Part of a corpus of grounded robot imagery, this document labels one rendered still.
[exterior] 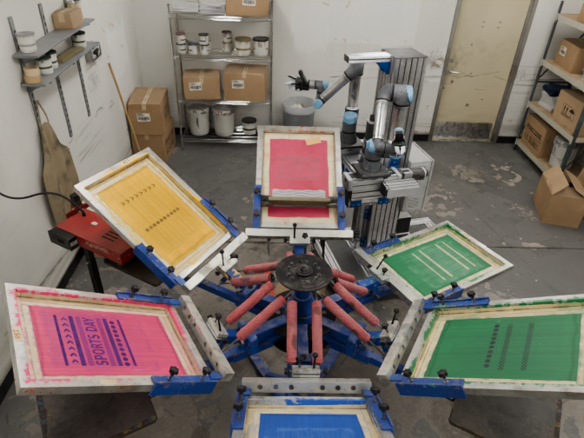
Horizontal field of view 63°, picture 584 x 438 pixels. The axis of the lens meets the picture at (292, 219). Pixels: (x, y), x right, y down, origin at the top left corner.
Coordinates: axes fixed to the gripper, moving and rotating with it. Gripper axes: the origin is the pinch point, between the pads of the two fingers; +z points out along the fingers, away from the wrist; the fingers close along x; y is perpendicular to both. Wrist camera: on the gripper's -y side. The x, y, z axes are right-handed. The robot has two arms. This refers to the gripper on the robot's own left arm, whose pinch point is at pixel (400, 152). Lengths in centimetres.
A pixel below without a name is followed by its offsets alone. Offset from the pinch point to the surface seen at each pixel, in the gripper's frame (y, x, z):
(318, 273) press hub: 31, 43, 77
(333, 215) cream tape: 46, 42, 0
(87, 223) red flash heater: 30, 199, 33
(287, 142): 11, 77, -42
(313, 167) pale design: 24, 58, -29
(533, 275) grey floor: 187, -132, -115
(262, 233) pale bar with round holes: 41, 85, 26
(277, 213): 40, 79, 5
